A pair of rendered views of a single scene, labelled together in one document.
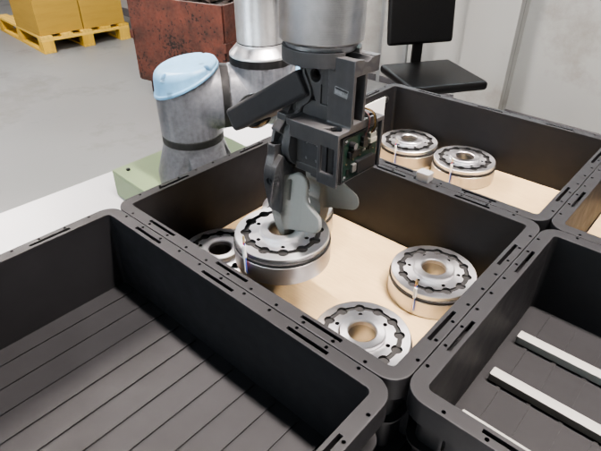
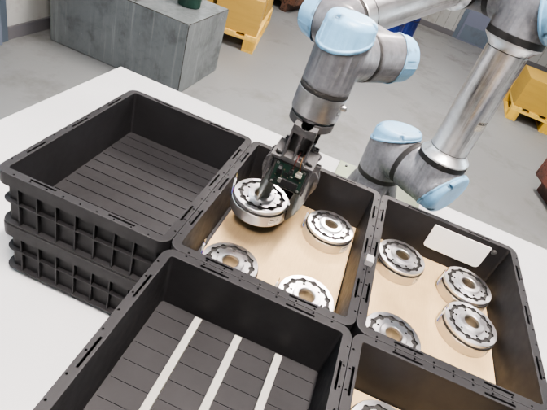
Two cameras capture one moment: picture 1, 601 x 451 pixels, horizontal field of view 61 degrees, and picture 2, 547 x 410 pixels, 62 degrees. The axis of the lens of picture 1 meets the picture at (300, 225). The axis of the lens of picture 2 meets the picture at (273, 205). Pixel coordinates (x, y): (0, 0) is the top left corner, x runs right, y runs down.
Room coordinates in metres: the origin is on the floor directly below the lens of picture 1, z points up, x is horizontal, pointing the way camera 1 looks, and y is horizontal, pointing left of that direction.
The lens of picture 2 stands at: (0.07, -0.54, 1.42)
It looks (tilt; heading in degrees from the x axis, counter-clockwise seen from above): 36 degrees down; 54
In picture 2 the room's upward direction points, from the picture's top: 20 degrees clockwise
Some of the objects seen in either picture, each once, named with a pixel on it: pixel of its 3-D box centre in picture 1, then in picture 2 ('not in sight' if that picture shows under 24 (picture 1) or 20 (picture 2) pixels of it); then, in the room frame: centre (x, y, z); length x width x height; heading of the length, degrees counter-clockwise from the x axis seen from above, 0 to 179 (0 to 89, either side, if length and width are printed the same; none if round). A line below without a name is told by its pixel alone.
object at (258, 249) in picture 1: (282, 233); (261, 196); (0.45, 0.02, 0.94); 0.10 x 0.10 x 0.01
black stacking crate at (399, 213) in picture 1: (321, 257); (283, 239); (0.50, -0.03, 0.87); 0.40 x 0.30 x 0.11; 48
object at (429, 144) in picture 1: (409, 141); (466, 285); (0.85, -0.20, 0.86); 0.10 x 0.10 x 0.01
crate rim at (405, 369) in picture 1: (322, 222); (291, 219); (0.50, -0.03, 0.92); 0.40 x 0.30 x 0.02; 48
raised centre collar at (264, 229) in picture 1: (282, 229); (261, 194); (0.45, 0.02, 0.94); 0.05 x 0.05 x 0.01
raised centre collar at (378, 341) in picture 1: (361, 332); (229, 261); (0.37, -0.06, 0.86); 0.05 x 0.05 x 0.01
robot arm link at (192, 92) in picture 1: (191, 95); (392, 149); (0.91, 0.20, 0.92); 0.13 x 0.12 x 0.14; 102
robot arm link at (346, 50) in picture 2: not in sight; (340, 54); (0.47, -0.02, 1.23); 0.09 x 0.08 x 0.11; 12
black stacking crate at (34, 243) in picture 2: not in sight; (137, 218); (0.27, 0.17, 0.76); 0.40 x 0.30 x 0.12; 48
